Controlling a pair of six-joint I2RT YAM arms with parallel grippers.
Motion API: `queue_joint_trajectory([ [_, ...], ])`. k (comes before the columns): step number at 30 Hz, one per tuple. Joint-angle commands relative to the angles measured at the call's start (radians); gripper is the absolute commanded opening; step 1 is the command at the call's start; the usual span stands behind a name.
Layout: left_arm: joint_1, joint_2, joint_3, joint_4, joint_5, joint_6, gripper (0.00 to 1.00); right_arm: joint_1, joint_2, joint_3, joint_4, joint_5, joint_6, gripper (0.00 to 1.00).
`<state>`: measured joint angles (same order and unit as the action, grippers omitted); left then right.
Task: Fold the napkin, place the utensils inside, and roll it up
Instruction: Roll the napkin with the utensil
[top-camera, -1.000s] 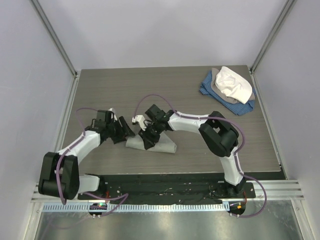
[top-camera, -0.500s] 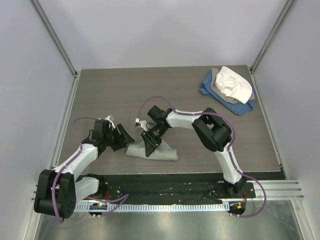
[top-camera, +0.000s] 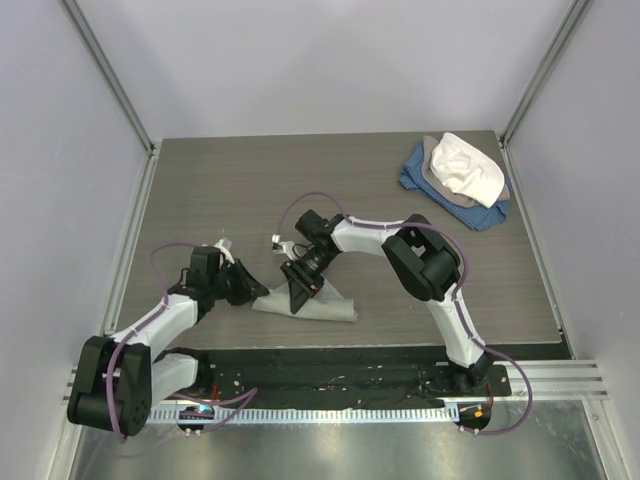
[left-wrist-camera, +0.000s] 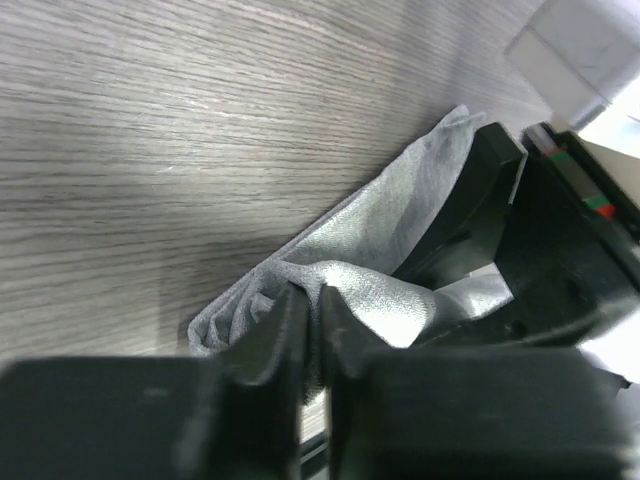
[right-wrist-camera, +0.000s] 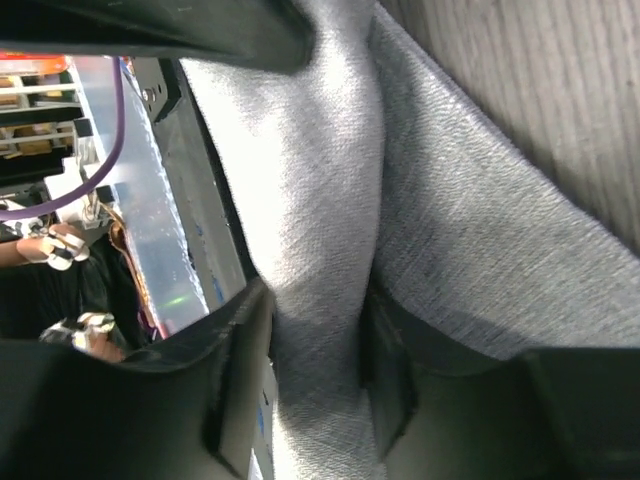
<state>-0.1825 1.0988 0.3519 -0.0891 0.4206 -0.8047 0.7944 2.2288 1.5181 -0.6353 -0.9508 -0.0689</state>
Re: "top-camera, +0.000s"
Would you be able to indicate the left aluminium frame post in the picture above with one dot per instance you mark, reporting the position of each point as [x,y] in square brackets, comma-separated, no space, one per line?
[92,44]

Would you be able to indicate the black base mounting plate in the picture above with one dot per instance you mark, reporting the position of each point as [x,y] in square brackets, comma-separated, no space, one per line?
[369,356]

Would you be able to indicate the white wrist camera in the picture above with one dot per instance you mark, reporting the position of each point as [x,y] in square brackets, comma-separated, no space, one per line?
[282,247]
[224,246]

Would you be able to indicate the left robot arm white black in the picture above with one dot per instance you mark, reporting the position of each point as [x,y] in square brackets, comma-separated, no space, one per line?
[122,376]

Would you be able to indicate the front aluminium frame rail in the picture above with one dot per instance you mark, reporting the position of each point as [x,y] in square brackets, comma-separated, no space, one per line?
[550,382]

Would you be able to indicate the blue checked cloth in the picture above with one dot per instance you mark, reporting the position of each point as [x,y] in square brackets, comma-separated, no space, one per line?
[477,218]

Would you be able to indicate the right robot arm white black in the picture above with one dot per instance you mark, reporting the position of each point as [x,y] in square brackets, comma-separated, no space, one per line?
[425,263]

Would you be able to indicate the right aluminium frame post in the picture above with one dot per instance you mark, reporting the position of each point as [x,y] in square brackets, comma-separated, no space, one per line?
[568,27]

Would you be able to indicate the grey cloth napkin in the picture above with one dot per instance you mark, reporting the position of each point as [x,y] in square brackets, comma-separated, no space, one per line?
[327,305]

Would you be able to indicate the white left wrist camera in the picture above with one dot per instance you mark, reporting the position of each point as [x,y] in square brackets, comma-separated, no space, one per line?
[224,246]

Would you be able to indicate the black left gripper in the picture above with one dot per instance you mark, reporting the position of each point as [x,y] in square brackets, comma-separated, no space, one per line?
[248,288]

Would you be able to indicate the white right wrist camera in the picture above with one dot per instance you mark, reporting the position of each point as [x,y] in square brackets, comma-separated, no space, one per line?
[282,247]

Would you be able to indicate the aluminium frame post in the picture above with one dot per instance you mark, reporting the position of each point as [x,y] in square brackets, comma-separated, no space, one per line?
[568,27]
[92,44]

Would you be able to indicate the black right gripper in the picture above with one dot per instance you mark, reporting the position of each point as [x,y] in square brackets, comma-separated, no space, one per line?
[303,284]

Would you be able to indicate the beige grey cloth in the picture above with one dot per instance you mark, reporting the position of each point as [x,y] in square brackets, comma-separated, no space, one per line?
[429,143]

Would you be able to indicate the white cloth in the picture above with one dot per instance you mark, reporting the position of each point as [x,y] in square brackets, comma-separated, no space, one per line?
[465,170]

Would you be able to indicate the white slotted cable duct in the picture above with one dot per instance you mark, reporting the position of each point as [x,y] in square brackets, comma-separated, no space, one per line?
[185,414]

